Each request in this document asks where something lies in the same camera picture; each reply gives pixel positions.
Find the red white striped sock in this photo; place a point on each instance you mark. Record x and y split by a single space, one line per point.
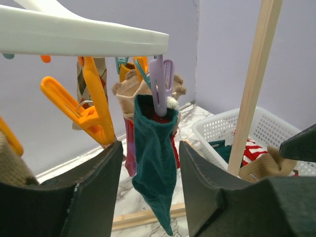
253 151

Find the red beige reindeer sock front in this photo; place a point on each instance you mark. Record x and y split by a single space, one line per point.
136 101

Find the purple yellow striped sock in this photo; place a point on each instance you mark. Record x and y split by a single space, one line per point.
130 163

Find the plain tan sock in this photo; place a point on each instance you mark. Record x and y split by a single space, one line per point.
269 164

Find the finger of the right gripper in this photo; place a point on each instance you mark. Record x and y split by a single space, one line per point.
301 146

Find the teal clothespin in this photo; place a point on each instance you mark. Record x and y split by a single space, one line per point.
141 67

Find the yellow orange clothespin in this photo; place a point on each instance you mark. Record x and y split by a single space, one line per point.
11 138

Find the dark teal sock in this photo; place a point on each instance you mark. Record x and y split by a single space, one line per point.
222 149
156 173

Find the white round clip hanger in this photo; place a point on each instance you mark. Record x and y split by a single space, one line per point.
46 27

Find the purple clothespin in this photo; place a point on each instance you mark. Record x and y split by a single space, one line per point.
162 79

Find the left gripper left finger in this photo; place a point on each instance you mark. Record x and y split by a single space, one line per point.
77 203

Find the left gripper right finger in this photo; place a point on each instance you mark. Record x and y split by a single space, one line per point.
219 204

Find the beige argyle sock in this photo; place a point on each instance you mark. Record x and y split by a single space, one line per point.
13 170
88 76

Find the white plastic basket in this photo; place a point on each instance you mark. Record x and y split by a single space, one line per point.
266 130

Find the wooden hanger rack frame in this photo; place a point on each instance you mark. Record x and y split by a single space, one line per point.
266 26

